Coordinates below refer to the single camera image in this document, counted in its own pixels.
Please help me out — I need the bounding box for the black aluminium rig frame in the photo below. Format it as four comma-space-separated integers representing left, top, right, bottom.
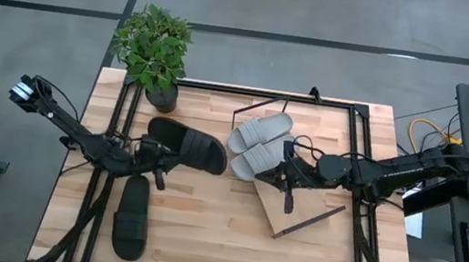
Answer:
25, 58, 441, 262

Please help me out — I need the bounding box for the black frame bracket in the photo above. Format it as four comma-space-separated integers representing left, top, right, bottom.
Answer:
307, 86, 324, 104

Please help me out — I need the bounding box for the green leafy plant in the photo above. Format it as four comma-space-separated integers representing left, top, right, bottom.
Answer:
105, 0, 198, 97

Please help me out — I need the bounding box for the black clamp mount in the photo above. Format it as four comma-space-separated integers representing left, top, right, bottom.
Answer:
57, 135, 79, 151

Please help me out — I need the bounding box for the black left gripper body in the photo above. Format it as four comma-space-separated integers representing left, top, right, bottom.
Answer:
129, 133, 175, 192

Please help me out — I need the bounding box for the black flat panel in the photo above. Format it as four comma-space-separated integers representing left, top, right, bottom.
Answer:
400, 185, 456, 224

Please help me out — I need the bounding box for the grey rubber slide sandal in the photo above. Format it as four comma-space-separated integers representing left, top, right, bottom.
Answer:
225, 105, 296, 162
227, 126, 297, 188

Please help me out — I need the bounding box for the yellow cable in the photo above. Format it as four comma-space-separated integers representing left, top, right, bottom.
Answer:
404, 116, 465, 159

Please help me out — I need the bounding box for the black plant pot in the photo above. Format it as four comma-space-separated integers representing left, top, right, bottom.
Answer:
143, 79, 180, 116

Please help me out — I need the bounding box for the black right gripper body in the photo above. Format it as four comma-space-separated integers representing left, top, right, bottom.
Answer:
271, 139, 323, 219

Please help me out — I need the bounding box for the white paper sheet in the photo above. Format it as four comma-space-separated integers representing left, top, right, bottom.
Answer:
401, 186, 429, 240

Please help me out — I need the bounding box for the wooden shelf with metal frame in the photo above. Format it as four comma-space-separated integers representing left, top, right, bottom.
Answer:
216, 88, 362, 248

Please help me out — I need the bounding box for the black rubber slide sandal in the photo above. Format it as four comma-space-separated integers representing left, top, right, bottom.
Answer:
107, 172, 156, 262
141, 114, 234, 177

